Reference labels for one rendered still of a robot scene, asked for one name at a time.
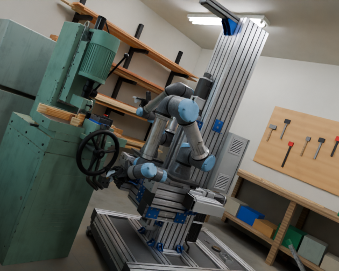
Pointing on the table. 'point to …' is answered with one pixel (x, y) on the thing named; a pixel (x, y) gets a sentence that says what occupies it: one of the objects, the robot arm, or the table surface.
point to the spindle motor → (99, 56)
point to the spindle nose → (87, 88)
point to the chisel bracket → (80, 102)
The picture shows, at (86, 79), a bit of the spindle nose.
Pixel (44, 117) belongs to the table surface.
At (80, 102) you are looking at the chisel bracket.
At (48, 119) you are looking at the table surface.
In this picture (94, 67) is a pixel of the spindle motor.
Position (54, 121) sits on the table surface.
